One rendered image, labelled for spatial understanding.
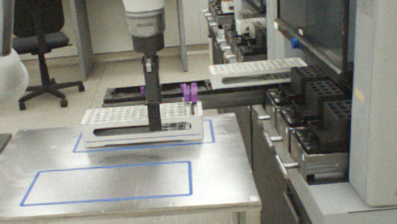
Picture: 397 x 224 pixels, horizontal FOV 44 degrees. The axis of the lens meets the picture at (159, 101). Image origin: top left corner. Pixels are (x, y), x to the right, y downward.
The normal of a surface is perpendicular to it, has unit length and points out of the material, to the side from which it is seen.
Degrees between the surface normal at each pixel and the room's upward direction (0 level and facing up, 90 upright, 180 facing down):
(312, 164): 90
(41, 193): 0
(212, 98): 90
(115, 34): 90
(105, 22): 90
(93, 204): 0
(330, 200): 0
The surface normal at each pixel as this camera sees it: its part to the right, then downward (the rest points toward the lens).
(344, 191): -0.10, -0.94
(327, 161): 0.00, 0.34
